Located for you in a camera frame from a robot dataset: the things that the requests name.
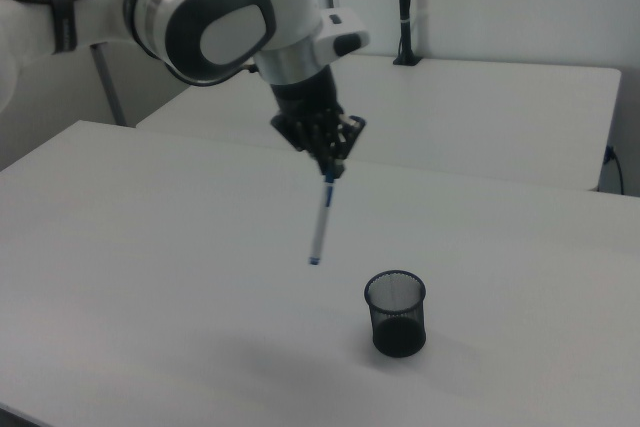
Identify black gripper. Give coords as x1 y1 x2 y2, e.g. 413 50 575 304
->
269 65 368 181

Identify white marker with blue cap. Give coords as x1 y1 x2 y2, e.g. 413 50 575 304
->
306 172 337 267

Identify white rear table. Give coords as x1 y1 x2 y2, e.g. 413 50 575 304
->
135 53 623 193

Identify black pole with clamp base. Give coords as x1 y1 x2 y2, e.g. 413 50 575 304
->
391 0 424 68

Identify black mesh pen cup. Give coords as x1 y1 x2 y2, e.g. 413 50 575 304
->
363 270 429 359

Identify grey metal frame leg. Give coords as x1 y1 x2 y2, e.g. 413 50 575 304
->
89 42 127 128

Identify black cable beside rear table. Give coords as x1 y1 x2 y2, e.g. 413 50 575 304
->
603 145 627 195

